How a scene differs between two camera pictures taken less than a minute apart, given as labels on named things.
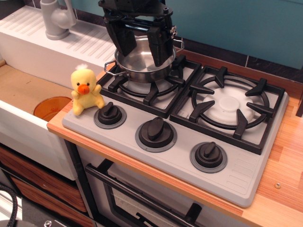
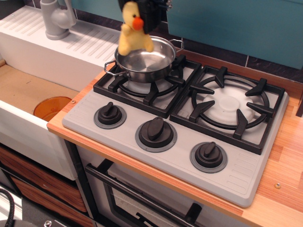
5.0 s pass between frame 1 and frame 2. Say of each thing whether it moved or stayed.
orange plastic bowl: stayed
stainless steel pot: stayed
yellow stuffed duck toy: moved
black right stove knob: stayed
